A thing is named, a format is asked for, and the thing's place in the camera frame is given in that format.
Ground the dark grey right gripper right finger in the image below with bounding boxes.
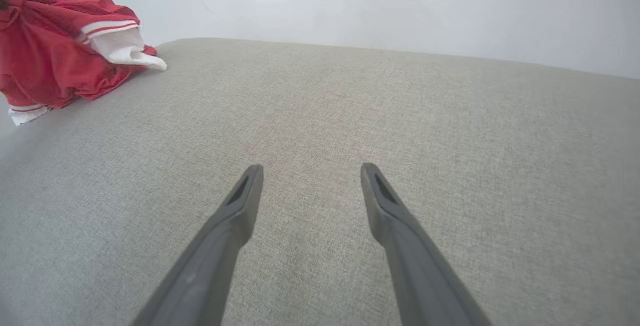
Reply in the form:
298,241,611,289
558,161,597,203
360,162,494,326

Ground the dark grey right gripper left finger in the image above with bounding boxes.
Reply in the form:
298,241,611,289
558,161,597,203
131,164,265,326

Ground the red garment with white band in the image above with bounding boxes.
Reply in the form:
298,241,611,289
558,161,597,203
90,28,168,72

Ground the red garment with striped trim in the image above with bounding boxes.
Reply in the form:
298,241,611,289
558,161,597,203
0,0,160,127

